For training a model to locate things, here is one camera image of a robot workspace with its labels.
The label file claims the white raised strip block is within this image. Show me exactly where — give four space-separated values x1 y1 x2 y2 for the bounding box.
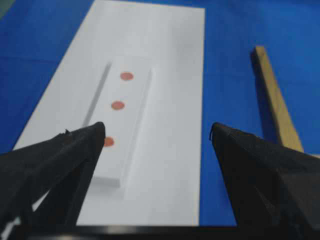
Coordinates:
85 56 152 188

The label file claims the wooden mallet hammer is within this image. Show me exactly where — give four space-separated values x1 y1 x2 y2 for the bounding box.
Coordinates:
251 45 304 152

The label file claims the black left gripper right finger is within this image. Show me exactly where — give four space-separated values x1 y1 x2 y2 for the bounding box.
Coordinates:
209 122 320 227

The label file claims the white foam base board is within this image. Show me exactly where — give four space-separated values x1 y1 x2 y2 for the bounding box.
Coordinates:
15 0 205 226

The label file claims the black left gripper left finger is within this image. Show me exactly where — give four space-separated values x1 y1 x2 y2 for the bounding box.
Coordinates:
0 122 106 226

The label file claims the blue table mat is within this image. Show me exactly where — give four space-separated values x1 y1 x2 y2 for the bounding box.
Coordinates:
0 0 320 226

